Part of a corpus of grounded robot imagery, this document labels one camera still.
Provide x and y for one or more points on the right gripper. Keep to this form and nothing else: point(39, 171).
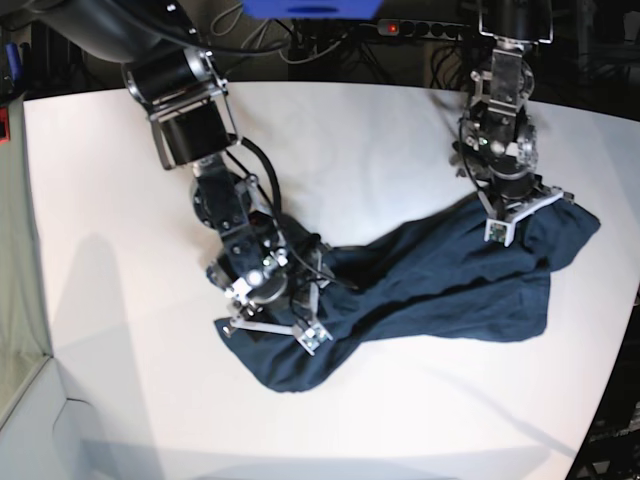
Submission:
point(283, 305)

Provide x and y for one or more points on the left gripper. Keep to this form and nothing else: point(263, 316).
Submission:
point(516, 200)

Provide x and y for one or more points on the dark blue t-shirt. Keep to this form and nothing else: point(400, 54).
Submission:
point(436, 276)

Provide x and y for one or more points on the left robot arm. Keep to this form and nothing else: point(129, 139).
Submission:
point(497, 140)

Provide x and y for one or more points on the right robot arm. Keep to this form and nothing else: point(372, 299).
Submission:
point(167, 68)

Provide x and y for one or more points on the black power strip red light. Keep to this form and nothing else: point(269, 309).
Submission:
point(429, 30)

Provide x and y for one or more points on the blue overhead box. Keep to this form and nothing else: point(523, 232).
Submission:
point(311, 9)

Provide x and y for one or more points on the red box at left edge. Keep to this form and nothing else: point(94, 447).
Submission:
point(5, 135)

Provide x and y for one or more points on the blue cylinder at left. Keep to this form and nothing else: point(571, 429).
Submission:
point(14, 61)

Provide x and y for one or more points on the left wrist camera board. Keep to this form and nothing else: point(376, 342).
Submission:
point(500, 232)

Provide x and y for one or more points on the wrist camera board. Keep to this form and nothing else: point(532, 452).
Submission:
point(313, 337)
point(500, 232)

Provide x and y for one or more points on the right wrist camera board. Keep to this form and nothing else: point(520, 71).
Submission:
point(313, 337)

